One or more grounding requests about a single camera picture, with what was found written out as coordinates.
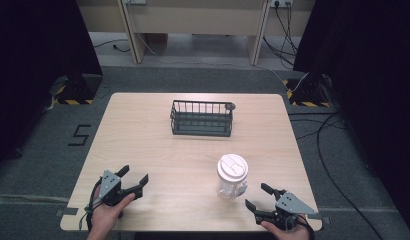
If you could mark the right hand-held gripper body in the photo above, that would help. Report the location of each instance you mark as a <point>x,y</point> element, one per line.
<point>286,210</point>

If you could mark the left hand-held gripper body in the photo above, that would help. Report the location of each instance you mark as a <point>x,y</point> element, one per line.
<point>109,190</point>

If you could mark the clear cup with white lid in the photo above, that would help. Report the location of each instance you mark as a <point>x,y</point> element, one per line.
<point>232,180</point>

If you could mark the person's right hand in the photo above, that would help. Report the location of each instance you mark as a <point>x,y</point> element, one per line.
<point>288,231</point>

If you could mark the person's left hand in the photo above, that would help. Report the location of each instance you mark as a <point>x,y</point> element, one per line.
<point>108,213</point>

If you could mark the black tape floor mark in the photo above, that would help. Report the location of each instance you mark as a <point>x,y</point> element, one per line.
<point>79,135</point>

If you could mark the black stand base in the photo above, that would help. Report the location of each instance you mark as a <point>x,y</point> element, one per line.
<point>78,88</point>
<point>308,92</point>

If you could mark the black curtain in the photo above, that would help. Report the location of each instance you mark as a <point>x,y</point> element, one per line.
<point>369,100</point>
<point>36,66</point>

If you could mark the beige wooden desk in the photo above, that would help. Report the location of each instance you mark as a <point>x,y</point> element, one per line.
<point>193,23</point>

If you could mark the white wall socket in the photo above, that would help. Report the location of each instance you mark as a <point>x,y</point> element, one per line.
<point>281,3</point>

